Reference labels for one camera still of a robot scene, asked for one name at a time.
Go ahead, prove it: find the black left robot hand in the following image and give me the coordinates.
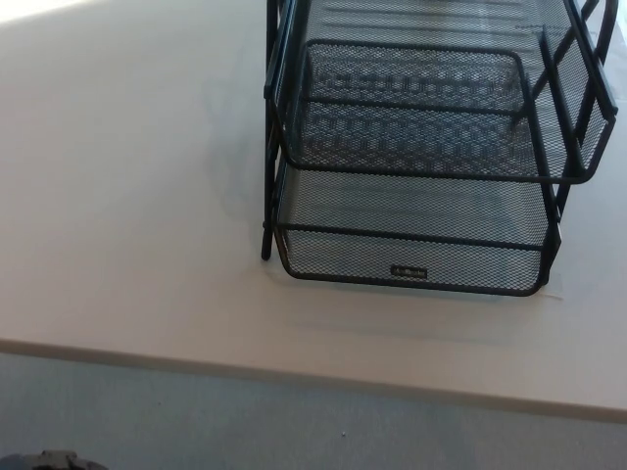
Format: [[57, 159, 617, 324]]
[[17, 449, 107, 470]]

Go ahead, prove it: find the black mesh tray organizer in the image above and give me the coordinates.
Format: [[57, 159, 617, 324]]
[[260, 0, 620, 261]]

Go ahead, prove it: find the black mesh tray with label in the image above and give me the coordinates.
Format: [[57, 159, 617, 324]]
[[273, 38, 563, 300]]

